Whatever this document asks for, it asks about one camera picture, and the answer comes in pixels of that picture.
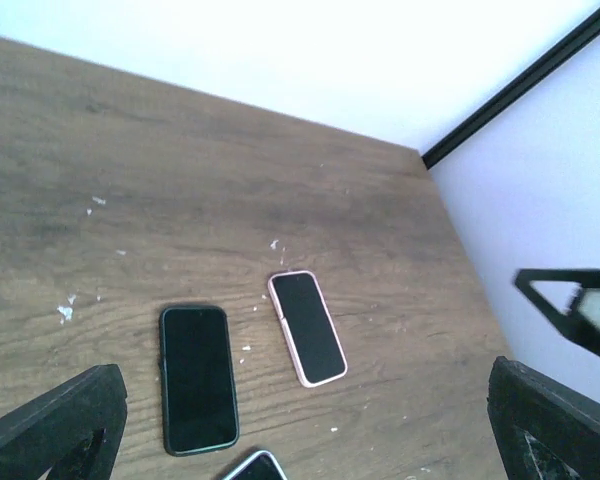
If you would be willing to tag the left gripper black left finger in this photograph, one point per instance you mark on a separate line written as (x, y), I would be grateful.
(70, 432)

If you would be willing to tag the black aluminium frame rail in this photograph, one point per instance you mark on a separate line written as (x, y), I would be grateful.
(569, 46)

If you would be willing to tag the light blue phone case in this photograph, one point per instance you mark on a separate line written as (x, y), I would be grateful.
(280, 465)

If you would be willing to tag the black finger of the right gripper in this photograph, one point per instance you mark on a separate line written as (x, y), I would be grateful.
(580, 322)

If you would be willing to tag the purple-edged smartphone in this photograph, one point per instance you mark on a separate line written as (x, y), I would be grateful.
(257, 470)

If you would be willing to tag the pink phone case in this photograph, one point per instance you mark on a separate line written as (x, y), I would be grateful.
(275, 300)

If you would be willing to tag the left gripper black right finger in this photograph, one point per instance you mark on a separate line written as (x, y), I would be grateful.
(543, 429)

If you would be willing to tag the black smartphone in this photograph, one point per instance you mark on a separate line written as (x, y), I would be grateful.
(307, 327)

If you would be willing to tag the black phone case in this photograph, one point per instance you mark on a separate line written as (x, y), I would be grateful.
(162, 380)

